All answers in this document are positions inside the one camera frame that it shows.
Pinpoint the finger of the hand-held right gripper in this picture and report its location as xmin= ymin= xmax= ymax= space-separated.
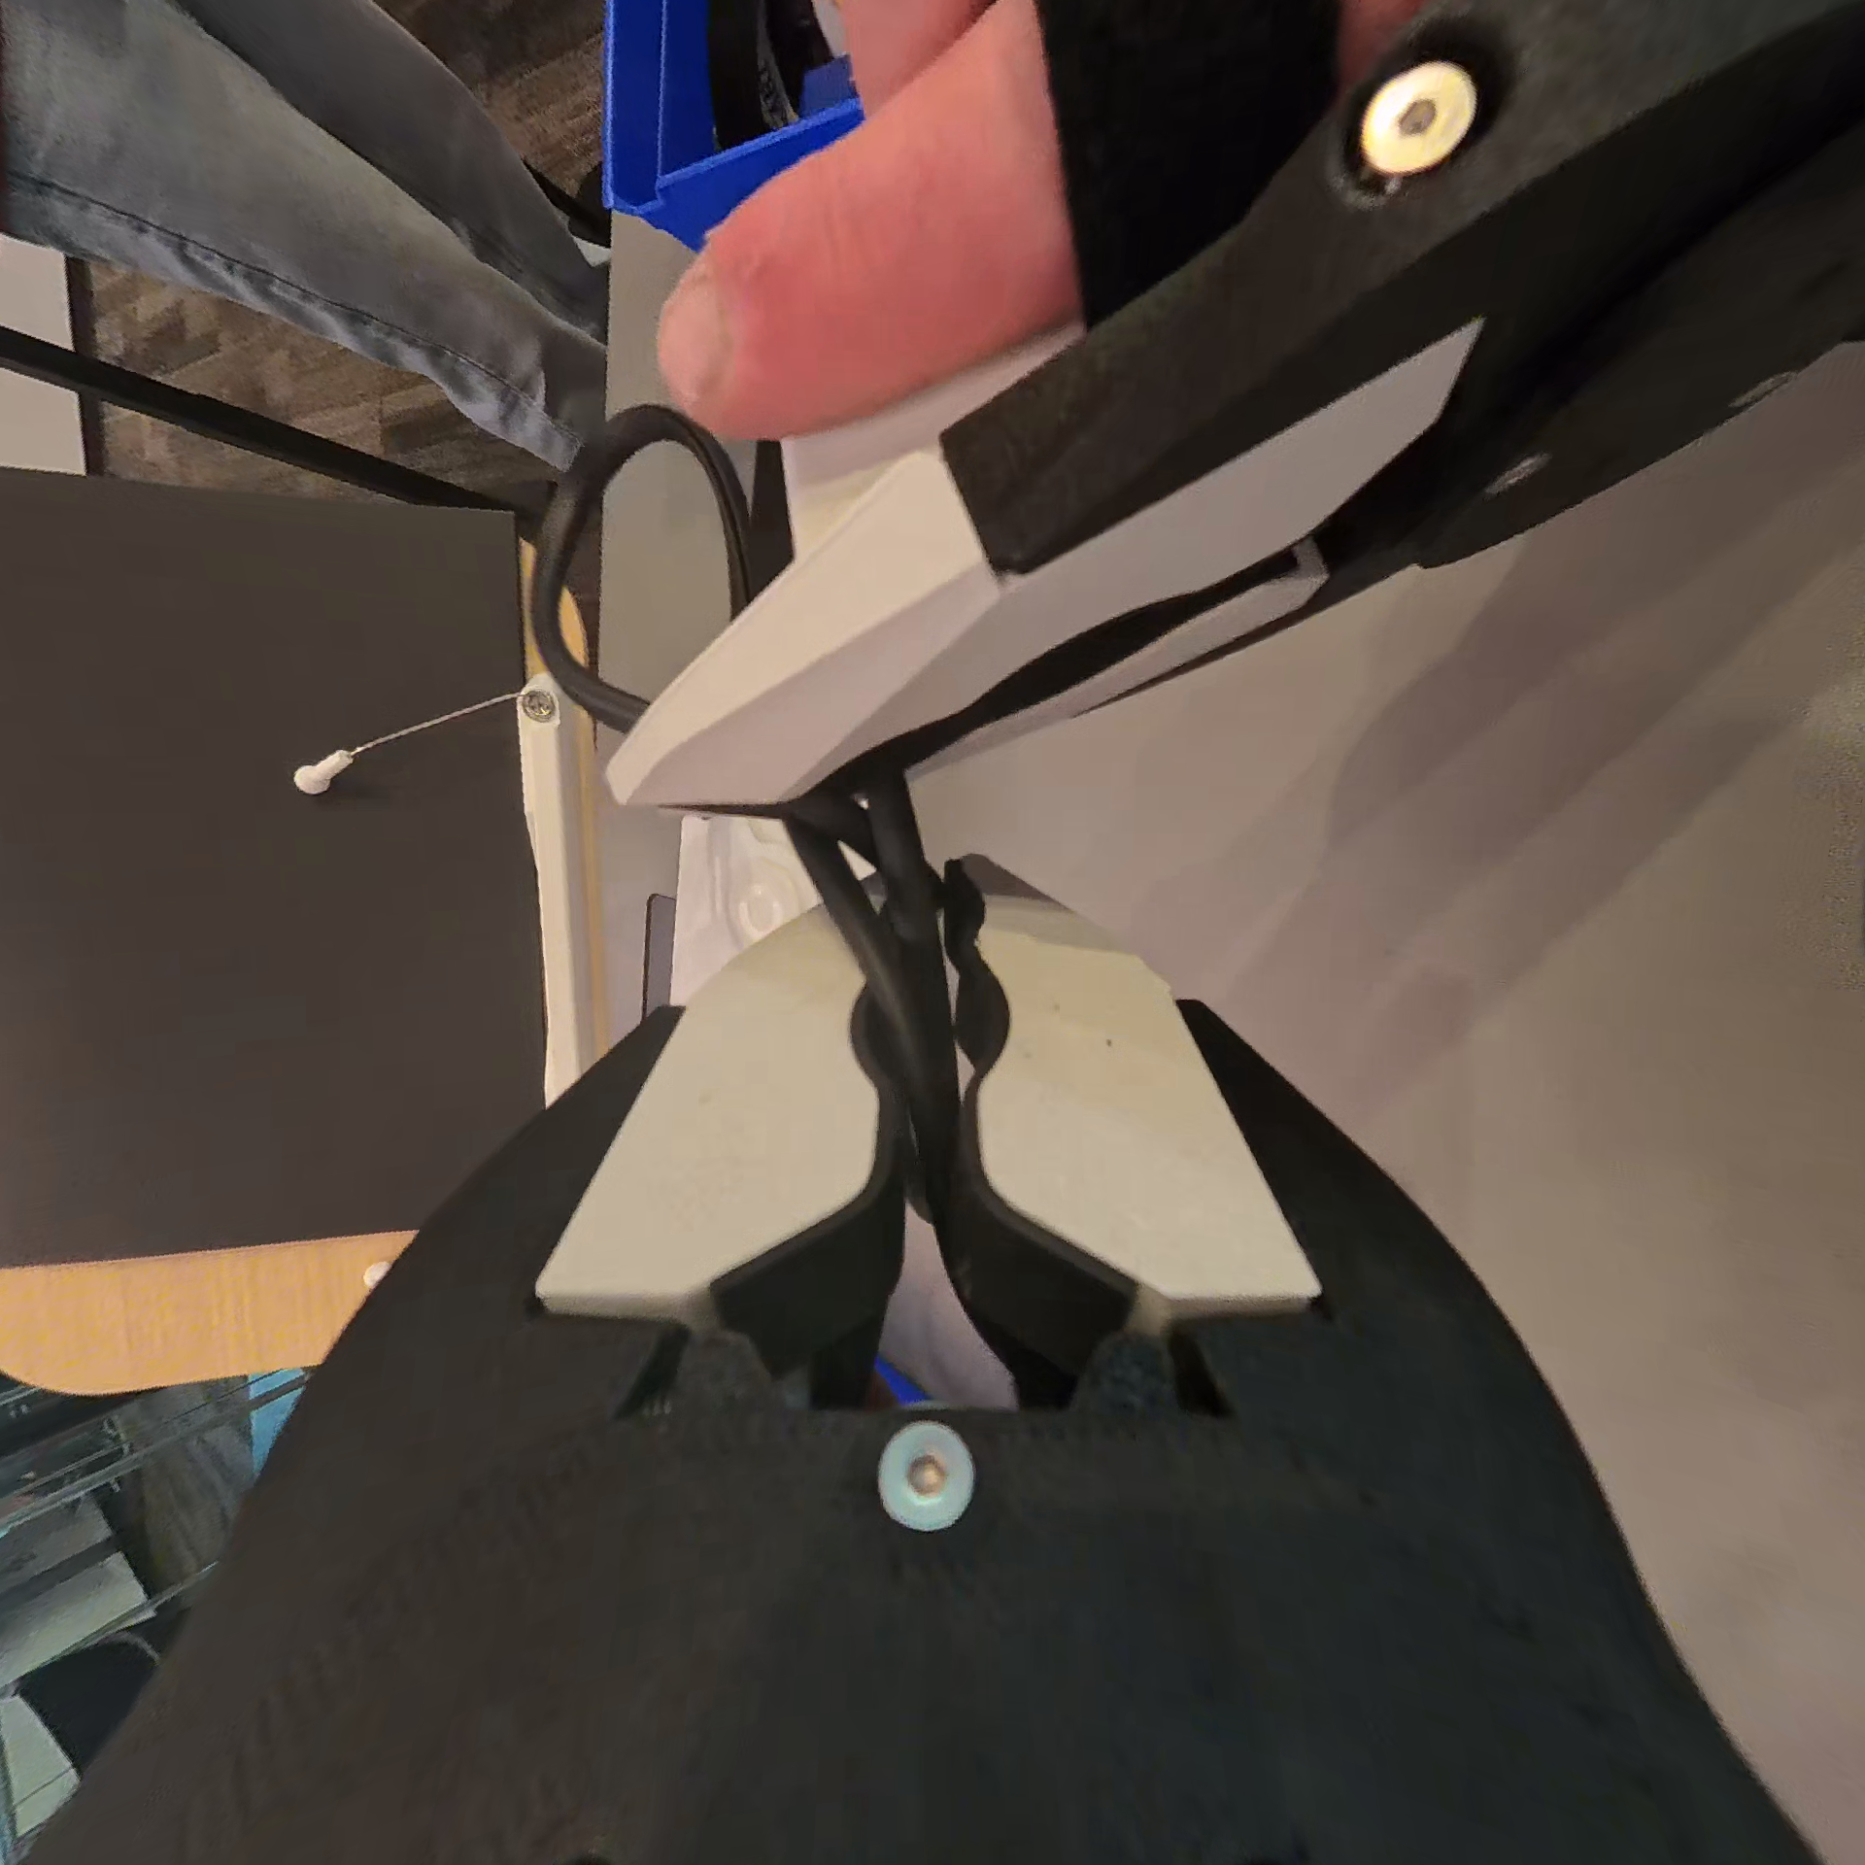
xmin=910 ymin=556 xmax=1329 ymax=785
xmin=604 ymin=323 xmax=1487 ymax=818

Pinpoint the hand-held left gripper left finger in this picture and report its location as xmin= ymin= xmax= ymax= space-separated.
xmin=539 ymin=919 xmax=915 ymax=1321

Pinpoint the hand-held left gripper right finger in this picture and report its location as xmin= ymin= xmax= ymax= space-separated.
xmin=950 ymin=854 xmax=1322 ymax=1330

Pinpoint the thick black cable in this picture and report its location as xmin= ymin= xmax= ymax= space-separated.
xmin=534 ymin=404 xmax=970 ymax=1225

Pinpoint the blue plastic bin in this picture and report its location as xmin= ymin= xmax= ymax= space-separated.
xmin=604 ymin=0 xmax=869 ymax=248

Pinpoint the person's right hand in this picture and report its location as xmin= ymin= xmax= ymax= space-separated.
xmin=658 ymin=0 xmax=1437 ymax=439

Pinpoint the black wood-rimmed board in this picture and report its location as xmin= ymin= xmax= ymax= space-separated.
xmin=0 ymin=466 xmax=599 ymax=1394

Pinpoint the thin wire with white tip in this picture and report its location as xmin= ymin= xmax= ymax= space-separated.
xmin=292 ymin=688 xmax=562 ymax=798

